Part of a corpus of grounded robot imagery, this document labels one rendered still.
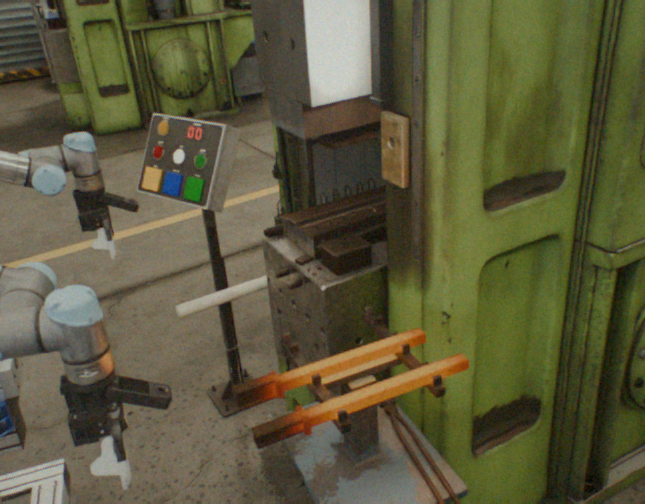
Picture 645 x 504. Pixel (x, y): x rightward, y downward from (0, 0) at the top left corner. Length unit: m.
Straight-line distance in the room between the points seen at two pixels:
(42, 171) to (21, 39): 7.86
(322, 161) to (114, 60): 4.67
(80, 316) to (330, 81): 0.88
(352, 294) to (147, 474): 1.18
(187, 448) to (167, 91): 4.48
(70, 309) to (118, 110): 5.60
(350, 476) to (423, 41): 0.95
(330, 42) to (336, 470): 0.99
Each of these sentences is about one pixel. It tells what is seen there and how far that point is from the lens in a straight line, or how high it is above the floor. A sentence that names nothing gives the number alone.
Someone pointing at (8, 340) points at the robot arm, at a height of 1.24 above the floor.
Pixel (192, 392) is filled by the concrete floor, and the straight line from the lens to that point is 2.91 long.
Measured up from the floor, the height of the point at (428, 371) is 0.96.
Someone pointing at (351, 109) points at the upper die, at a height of 1.32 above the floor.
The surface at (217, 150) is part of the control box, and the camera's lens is 2.16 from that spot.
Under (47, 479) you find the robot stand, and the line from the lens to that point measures 2.41.
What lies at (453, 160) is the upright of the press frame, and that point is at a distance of 1.47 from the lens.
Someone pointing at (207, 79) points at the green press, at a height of 0.38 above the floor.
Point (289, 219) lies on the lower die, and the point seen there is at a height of 0.99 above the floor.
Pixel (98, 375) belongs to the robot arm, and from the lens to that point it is 1.14.
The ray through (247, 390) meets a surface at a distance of 1.32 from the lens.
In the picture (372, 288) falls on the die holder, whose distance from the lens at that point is 1.82.
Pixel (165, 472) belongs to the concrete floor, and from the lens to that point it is 2.61.
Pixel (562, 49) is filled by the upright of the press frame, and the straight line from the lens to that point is 1.70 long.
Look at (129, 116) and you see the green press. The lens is 6.64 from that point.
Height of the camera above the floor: 1.80
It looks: 28 degrees down
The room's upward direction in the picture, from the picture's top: 5 degrees counter-clockwise
